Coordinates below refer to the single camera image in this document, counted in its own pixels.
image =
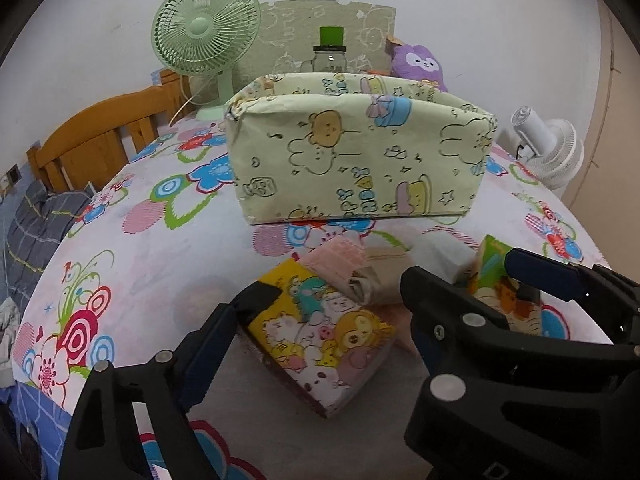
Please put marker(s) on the pink cloth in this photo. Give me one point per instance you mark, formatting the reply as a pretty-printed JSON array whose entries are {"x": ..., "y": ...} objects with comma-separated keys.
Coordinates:
[{"x": 335, "y": 265}]

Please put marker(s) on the white standing fan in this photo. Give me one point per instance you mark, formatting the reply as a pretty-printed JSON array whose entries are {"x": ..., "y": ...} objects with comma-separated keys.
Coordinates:
[{"x": 555, "y": 155}]

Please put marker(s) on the glass jar with green lid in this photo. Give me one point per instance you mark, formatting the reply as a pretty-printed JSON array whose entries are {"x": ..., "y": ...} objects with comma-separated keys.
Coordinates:
[{"x": 330, "y": 57}]

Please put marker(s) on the beige cloth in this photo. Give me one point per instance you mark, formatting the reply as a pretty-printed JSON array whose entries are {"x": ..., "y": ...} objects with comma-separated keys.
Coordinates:
[{"x": 385, "y": 280}]

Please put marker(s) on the grey plaid bedding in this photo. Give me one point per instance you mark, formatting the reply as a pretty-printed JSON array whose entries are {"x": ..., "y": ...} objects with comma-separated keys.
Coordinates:
[{"x": 40, "y": 230}]

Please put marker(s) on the cartoon print storage box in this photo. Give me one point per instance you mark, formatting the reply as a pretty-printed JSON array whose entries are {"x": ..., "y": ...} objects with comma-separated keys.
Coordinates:
[{"x": 350, "y": 160}]

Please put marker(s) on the green desk fan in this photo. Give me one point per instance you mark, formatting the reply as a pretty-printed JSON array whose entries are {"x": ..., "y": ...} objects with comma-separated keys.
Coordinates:
[{"x": 200, "y": 30}]

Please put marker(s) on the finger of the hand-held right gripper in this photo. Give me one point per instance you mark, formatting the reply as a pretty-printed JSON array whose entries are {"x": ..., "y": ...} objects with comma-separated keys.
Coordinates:
[
  {"x": 542, "y": 272},
  {"x": 530, "y": 294}
]

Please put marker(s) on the wall socket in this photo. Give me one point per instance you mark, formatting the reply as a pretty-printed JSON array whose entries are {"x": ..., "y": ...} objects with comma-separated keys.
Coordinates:
[{"x": 11, "y": 177}]

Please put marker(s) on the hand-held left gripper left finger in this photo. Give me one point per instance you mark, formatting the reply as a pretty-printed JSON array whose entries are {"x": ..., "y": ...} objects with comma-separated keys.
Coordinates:
[{"x": 207, "y": 360}]

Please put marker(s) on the blue grid bedsheet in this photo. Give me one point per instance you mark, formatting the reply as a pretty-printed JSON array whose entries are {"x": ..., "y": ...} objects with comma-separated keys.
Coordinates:
[{"x": 35, "y": 420}]

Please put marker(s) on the yellow cartoon tissue pack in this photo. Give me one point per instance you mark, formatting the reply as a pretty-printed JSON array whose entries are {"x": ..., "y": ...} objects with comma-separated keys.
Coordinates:
[{"x": 320, "y": 340}]

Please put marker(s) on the purple plush bunny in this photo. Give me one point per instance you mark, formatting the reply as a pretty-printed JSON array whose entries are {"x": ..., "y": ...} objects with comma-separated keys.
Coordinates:
[{"x": 420, "y": 65}]

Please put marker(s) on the green orange cartoon tissue pack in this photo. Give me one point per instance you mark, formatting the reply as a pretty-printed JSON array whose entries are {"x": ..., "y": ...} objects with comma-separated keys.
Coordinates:
[{"x": 495, "y": 270}]

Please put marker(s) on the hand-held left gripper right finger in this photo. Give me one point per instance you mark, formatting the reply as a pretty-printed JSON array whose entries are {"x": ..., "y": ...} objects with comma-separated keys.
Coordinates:
[{"x": 430, "y": 305}]

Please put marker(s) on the white cloth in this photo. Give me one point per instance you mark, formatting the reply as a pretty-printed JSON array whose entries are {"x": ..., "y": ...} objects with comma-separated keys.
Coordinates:
[{"x": 445, "y": 257}]

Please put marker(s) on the green cartoon wall board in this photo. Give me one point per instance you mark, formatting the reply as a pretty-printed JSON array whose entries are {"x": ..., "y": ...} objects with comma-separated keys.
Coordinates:
[{"x": 290, "y": 25}]

